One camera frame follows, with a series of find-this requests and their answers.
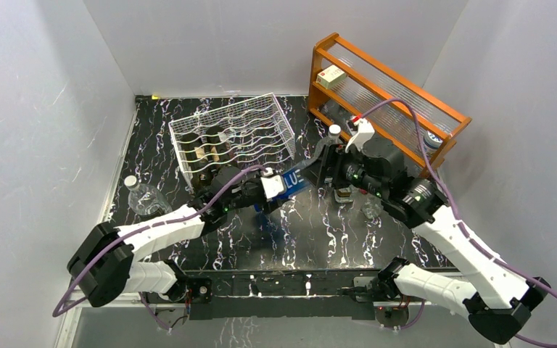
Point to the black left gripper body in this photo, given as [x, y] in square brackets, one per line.
[248, 196]

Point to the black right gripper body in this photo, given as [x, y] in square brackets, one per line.
[349, 169]

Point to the blue labelled clear bottle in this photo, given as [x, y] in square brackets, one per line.
[295, 180]

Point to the dark green wine bottle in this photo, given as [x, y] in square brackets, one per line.
[195, 156]

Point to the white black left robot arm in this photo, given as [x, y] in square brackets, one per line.
[111, 260]

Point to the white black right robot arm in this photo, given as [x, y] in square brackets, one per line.
[496, 301]

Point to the clear glass bottle silver cap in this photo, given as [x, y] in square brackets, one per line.
[334, 133]

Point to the clear round bottle white cap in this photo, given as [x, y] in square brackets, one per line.
[144, 199]

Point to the orange wooden shelf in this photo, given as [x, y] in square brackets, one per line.
[397, 108]

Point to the blue white ceramic jar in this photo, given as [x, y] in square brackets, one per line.
[431, 143]

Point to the white red small box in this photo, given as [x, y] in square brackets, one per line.
[330, 77]

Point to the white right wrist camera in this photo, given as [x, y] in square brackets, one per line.
[364, 132]

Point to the white wire wine rack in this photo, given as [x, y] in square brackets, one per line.
[257, 129]

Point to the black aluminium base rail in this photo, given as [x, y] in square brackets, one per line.
[288, 293]

